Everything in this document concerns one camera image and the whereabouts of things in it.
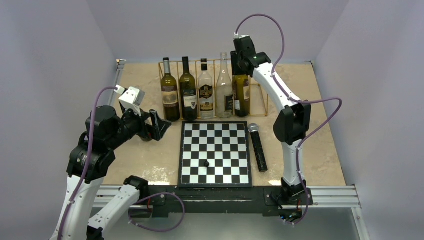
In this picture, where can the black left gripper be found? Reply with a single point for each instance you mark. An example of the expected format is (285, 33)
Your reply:
(159, 126)

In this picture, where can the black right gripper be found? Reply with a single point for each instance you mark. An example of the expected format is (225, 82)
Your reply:
(235, 70)

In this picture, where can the clear glass bottle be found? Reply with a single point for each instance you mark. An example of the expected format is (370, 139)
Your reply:
(224, 90)

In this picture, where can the clear square liquor bottle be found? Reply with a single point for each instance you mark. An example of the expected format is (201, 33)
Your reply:
(206, 95)

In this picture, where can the green Primitivo wine bottle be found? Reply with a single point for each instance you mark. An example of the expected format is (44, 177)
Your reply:
(169, 92)

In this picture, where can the dark green wine bottle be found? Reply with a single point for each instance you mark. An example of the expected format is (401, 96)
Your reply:
(188, 92)

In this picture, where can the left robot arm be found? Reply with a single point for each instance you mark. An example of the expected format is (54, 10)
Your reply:
(88, 166)

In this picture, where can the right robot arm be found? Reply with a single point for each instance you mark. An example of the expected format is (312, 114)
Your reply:
(292, 122)

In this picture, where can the black white chessboard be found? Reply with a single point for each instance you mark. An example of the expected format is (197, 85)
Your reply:
(225, 145)

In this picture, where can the black handheld microphone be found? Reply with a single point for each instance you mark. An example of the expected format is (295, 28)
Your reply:
(253, 129)

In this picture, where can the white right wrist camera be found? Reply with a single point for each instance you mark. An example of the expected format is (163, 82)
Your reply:
(241, 35)

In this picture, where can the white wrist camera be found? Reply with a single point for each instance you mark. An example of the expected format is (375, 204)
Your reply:
(130, 99)
(241, 35)

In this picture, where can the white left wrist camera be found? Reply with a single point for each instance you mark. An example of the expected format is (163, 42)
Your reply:
(130, 99)

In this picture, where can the gold wire wine rack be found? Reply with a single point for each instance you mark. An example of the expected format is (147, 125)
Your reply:
(259, 99)

